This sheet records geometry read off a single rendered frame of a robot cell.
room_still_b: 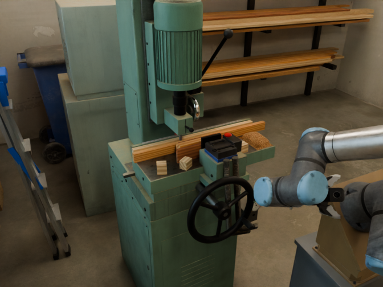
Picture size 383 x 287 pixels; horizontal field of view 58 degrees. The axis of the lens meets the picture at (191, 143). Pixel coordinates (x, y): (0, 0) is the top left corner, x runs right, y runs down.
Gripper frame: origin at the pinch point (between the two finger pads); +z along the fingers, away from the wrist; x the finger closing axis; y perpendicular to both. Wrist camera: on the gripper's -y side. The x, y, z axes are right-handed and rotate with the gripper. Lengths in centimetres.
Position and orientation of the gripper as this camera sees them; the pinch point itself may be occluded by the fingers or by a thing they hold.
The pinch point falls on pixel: (342, 196)
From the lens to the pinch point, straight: 135.2
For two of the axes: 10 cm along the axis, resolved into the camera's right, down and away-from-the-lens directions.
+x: -0.6, 9.9, -1.4
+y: -5.2, 0.9, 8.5
